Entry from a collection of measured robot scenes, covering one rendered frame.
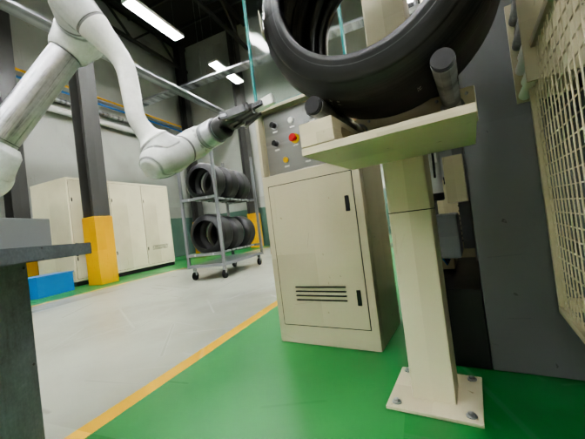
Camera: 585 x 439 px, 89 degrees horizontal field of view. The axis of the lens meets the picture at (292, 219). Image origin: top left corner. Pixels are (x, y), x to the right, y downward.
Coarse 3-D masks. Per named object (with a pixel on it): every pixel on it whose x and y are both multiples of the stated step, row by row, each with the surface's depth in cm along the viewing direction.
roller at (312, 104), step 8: (312, 96) 72; (312, 104) 71; (320, 104) 71; (328, 104) 76; (312, 112) 72; (320, 112) 72; (328, 112) 75; (336, 112) 78; (344, 120) 83; (352, 120) 89; (360, 128) 95
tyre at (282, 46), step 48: (288, 0) 88; (336, 0) 95; (432, 0) 57; (480, 0) 56; (288, 48) 73; (384, 48) 62; (432, 48) 60; (336, 96) 72; (384, 96) 69; (432, 96) 77
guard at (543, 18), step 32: (544, 0) 58; (544, 32) 63; (576, 32) 47; (544, 96) 70; (544, 128) 73; (576, 128) 52; (544, 160) 78; (576, 160) 55; (544, 192) 80; (576, 192) 57; (576, 224) 60; (576, 256) 62; (576, 320) 70
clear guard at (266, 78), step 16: (256, 0) 165; (256, 16) 165; (336, 16) 142; (256, 32) 166; (336, 32) 142; (256, 48) 166; (336, 48) 142; (256, 64) 167; (272, 64) 161; (256, 80) 167; (272, 80) 162; (256, 96) 168; (288, 96) 157
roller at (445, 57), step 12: (444, 48) 57; (432, 60) 58; (444, 60) 57; (432, 72) 61; (444, 72) 58; (456, 72) 61; (444, 84) 64; (456, 84) 67; (444, 96) 71; (456, 96) 73; (444, 108) 82
